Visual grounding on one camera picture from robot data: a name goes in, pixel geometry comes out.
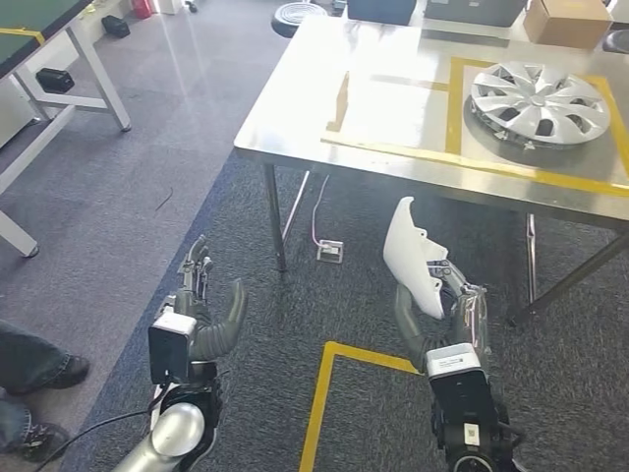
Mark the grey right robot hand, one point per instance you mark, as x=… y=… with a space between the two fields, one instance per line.
x=467 y=319

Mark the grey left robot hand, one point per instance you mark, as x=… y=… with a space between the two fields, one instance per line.
x=216 y=335

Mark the white triangular plastic part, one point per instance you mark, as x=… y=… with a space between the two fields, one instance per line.
x=408 y=260

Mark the steel workbench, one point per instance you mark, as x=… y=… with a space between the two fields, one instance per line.
x=305 y=98

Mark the silver floor socket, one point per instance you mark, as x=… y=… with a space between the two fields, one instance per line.
x=330 y=251

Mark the silver wheel hubcap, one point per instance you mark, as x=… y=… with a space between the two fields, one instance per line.
x=538 y=101

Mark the person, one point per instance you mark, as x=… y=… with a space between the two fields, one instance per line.
x=29 y=365

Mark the grey laptop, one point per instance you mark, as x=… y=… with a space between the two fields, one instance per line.
x=471 y=12

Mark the brown cardboard box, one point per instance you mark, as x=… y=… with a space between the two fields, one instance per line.
x=565 y=23

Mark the black carry case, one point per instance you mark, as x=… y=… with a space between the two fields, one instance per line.
x=381 y=10

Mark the black round stool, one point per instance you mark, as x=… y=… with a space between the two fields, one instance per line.
x=295 y=19

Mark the red fire extinguisher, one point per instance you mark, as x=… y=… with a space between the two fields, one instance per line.
x=141 y=8

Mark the green top table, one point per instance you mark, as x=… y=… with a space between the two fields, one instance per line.
x=29 y=19

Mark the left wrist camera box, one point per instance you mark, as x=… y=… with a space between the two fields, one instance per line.
x=170 y=348

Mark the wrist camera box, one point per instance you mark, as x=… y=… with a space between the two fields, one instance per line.
x=170 y=348
x=461 y=397

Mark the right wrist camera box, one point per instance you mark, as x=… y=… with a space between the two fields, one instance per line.
x=461 y=397

